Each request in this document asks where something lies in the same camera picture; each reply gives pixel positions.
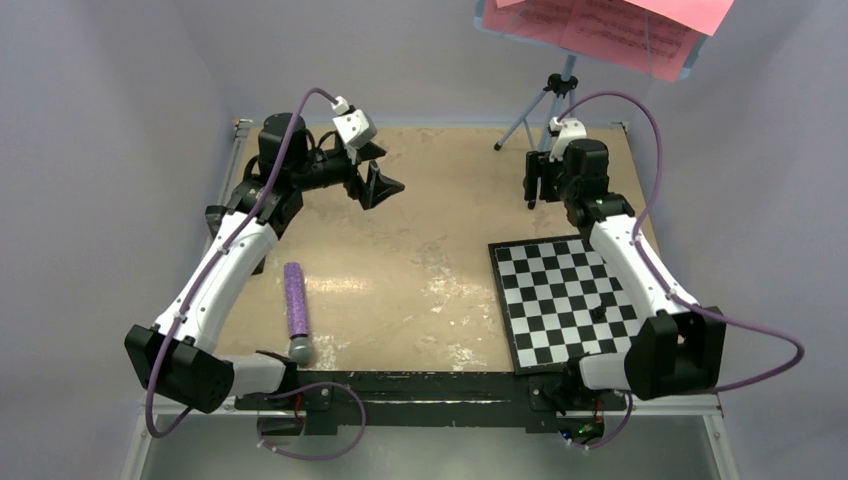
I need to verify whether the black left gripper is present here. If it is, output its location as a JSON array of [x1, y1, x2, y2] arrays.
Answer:
[[290, 140, 403, 208]]

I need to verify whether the light blue music stand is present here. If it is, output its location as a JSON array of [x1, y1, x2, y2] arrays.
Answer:
[[474, 0, 709, 152]]

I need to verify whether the pink sheet music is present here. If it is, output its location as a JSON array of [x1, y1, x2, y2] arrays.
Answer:
[[475, 0, 733, 82]]

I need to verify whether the purple glitter microphone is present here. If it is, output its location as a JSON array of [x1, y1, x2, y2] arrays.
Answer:
[[284, 262, 315, 366]]

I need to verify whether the black metronome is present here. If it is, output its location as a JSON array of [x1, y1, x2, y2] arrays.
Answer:
[[204, 205, 266, 276]]

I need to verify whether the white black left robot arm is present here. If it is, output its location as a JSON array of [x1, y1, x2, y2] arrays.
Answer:
[[124, 108, 404, 413]]

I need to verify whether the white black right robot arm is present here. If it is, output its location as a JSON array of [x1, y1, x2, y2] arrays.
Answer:
[[524, 139, 726, 407]]

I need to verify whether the black white chessboard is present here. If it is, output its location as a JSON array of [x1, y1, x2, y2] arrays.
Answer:
[[488, 235, 641, 375]]

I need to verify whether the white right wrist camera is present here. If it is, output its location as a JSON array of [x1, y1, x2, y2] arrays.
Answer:
[[548, 117, 587, 163]]

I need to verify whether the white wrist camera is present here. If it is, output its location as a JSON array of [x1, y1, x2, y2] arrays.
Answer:
[[332, 96, 378, 149], [548, 117, 587, 163]]

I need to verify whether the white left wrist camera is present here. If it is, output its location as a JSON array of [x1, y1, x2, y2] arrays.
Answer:
[[332, 96, 378, 149]]

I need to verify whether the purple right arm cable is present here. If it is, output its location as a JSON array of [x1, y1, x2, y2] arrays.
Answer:
[[555, 90, 806, 452]]

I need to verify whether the black base frame rail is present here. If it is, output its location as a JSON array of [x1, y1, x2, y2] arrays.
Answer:
[[234, 371, 626, 435]]

